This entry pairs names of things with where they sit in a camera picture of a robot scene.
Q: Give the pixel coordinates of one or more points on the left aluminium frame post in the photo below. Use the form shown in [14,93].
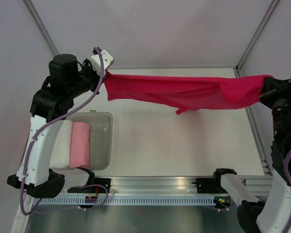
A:
[35,16]

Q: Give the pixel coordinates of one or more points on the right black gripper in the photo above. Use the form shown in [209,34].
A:
[273,87]

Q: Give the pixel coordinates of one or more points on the white rolled t shirt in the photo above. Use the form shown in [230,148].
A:
[61,151]

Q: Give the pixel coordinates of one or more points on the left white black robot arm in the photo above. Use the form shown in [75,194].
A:
[50,106]

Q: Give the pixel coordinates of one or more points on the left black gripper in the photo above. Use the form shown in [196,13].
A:
[89,67]

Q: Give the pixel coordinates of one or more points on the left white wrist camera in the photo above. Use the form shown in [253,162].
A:
[101,59]

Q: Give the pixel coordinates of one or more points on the pink rolled t shirt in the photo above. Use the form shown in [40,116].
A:
[79,148]

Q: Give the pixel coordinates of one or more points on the magenta t shirt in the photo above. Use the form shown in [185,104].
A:
[187,93]

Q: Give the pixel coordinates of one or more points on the aluminium frame post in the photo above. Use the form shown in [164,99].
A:
[35,16]
[256,35]

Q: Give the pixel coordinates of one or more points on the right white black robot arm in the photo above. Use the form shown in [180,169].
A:
[273,215]

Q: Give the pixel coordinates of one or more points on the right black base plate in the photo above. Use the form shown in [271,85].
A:
[208,186]

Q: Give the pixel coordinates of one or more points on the right aluminium frame post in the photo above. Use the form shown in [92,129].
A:
[256,35]

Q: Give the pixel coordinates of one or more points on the clear plastic bin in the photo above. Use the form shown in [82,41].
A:
[100,137]

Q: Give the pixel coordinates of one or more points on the white slotted cable duct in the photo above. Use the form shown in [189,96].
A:
[132,200]

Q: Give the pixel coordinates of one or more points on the aluminium mounting rail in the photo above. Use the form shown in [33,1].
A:
[154,185]

